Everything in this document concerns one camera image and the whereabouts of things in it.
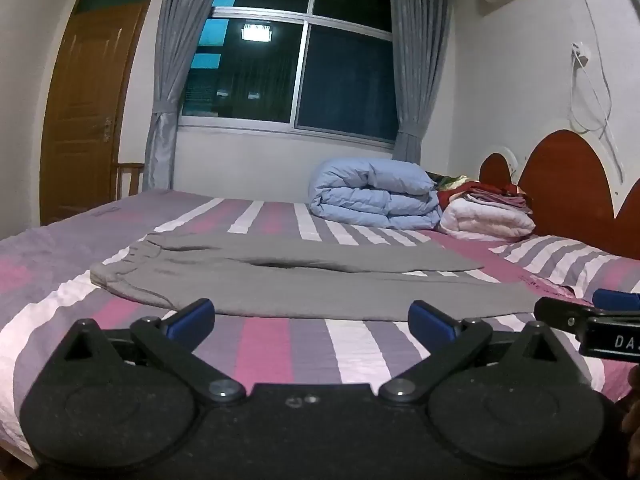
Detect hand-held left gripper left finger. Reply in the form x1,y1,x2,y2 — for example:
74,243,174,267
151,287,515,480
62,298,247,405

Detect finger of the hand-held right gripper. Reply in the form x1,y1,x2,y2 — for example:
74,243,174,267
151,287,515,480
593,288,640,313
533,297,608,342

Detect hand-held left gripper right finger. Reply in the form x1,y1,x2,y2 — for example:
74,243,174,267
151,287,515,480
378,300,563,406

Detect gray pants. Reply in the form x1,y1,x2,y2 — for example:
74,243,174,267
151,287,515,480
90,232,547,322

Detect striped pillow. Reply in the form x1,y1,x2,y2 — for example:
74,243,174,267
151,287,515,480
491,235,640,302

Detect bed with striped sheet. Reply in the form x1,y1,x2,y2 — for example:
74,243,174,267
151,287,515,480
0,190,640,467

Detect red wooden headboard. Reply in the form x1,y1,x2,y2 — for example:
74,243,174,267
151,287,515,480
477,129,640,257

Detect light blue folded duvet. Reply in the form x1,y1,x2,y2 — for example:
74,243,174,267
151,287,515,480
307,157,447,231

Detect stack of folded clothes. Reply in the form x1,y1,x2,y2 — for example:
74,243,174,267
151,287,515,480
429,173,534,217

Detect wooden chair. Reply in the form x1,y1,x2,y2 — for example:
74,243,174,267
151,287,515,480
115,161,146,197

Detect brown wooden door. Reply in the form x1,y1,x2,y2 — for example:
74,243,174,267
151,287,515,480
39,0,166,227

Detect gray curtain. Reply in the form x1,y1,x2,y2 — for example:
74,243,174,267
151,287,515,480
387,0,457,164
145,0,234,194

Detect sliding glass window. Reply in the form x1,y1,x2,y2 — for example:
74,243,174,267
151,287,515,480
177,0,402,149

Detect white power cable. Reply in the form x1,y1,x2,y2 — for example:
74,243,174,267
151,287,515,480
567,0,627,187

